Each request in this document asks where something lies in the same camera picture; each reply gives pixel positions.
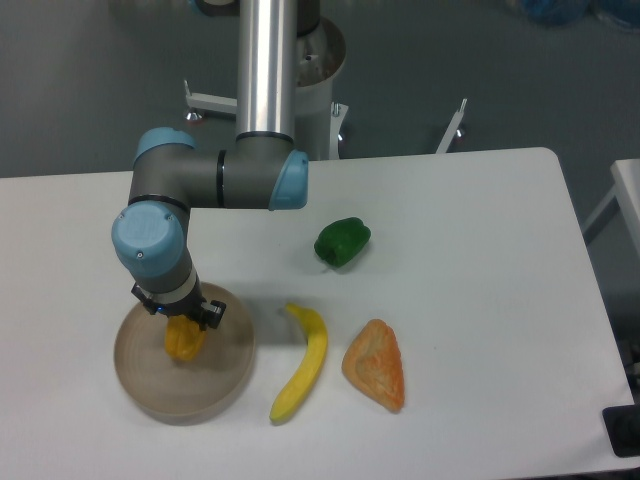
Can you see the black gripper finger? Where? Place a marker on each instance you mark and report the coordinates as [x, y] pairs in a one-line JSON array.
[[145, 299], [209, 314]]

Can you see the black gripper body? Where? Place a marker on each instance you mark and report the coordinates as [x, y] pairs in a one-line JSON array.
[[181, 302]]

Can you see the yellow bell pepper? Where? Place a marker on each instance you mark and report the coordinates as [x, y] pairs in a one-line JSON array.
[[183, 338]]

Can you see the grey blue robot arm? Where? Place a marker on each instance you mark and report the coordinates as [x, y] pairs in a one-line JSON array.
[[170, 177]]

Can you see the beige round plate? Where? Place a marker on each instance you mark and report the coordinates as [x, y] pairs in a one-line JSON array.
[[185, 392]]

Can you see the green bell pepper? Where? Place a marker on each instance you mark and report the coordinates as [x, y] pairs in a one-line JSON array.
[[341, 241]]

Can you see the yellow banana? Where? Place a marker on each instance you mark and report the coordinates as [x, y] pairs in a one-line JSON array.
[[299, 386]]

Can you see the orange pastry slice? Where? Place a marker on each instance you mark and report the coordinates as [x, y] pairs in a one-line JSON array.
[[373, 365]]

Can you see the black device at table edge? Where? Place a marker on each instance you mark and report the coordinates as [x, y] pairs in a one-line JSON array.
[[622, 426]]

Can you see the blue object top right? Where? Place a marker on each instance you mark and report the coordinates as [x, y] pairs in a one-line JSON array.
[[621, 14]]

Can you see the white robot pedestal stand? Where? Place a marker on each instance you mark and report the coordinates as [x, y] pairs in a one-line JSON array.
[[318, 117]]

